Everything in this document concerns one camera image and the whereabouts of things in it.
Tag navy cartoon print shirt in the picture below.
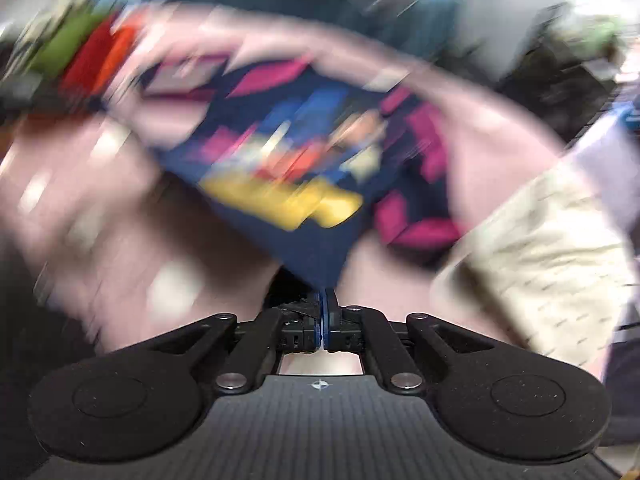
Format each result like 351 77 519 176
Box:
103 53 461 288

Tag red orange folded clothes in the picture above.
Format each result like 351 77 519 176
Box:
60 15 140 96

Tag pink bed sheet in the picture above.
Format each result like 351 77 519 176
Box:
1 4 579 351

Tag cream dotted garment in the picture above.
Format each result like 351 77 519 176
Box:
430 158 639 376

